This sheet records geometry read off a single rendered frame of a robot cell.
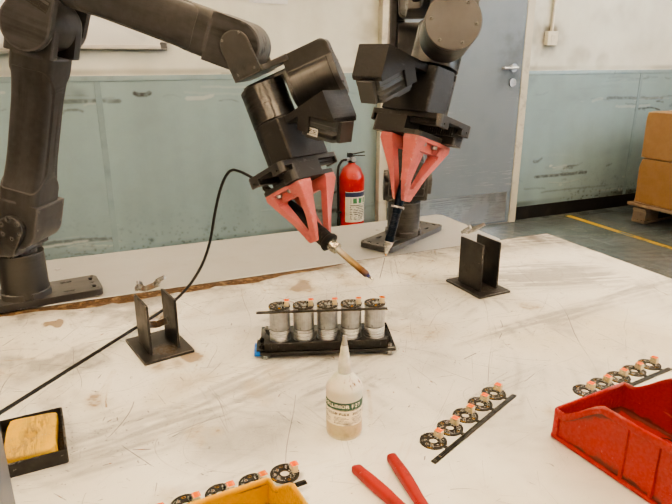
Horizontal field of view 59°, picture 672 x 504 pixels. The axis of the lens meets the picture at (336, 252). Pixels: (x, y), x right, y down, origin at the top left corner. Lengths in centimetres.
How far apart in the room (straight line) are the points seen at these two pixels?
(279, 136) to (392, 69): 16
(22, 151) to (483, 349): 64
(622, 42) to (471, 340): 417
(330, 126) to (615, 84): 420
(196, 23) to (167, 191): 260
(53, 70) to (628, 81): 439
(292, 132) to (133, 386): 34
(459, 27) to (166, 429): 48
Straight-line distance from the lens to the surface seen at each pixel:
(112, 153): 327
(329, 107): 68
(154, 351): 75
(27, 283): 94
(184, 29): 77
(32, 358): 80
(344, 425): 57
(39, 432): 63
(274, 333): 71
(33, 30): 84
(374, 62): 65
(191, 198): 336
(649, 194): 455
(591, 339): 82
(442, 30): 64
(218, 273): 100
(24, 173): 89
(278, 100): 75
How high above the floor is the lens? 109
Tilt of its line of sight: 18 degrees down
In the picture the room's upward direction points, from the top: straight up
